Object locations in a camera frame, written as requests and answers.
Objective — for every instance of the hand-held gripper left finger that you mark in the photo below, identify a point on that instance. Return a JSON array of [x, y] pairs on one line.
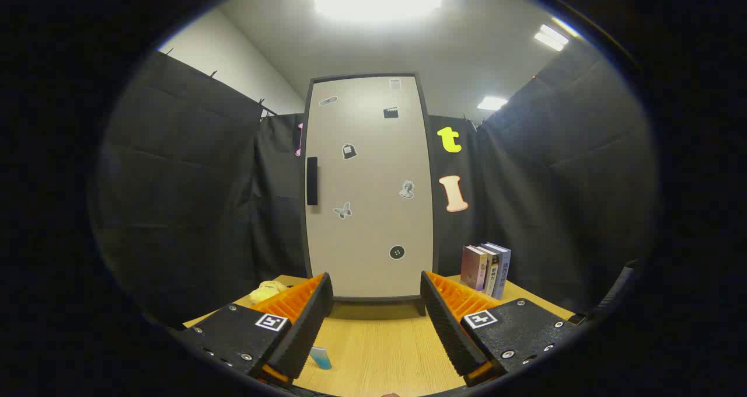
[[309, 321]]

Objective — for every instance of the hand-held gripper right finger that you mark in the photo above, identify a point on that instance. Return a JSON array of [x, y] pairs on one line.
[[446, 333]]

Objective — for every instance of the white and blue tube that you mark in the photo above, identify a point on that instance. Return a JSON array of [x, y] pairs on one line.
[[321, 357]]

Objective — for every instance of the yellow plush toy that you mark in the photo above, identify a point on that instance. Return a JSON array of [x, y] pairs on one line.
[[265, 292]]

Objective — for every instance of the dark grey cabinet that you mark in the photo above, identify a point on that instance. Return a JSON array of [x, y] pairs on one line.
[[379, 299]]

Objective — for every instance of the grey blue book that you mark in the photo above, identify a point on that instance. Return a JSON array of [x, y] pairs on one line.
[[503, 271]]

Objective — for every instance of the black backdrop cloth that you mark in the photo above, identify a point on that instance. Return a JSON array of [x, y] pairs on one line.
[[175, 181]]

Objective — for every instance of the small ceiling light panel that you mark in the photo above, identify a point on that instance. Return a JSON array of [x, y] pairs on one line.
[[492, 103]]

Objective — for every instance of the double strip ceiling light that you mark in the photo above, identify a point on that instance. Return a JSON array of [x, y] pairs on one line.
[[551, 37]]

